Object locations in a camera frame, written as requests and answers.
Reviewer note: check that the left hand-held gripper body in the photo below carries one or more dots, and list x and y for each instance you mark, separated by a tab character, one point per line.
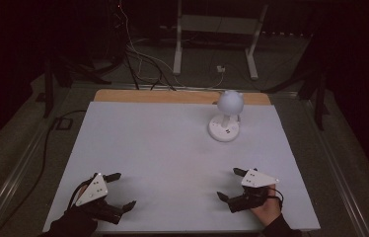
92	191

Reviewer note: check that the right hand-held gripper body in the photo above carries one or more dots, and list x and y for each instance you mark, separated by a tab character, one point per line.
255	184

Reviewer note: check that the white round table lamp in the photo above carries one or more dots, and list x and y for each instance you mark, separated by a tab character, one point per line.
230	103

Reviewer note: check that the person's right hand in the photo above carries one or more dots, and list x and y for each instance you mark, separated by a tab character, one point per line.
268	209

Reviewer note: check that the person's left hand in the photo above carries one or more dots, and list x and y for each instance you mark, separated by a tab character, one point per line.
75	215

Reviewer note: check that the white table mat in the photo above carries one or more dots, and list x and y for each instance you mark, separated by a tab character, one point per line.
156	158

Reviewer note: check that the white plug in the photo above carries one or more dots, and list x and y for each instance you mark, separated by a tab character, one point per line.
220	68

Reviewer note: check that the black tripod stand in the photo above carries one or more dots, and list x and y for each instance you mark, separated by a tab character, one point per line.
50	85
319	95

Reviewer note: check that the white metal stand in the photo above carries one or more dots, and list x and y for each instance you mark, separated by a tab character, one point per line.
178	49

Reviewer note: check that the small black floor bracket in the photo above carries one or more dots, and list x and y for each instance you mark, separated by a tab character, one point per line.
63	123

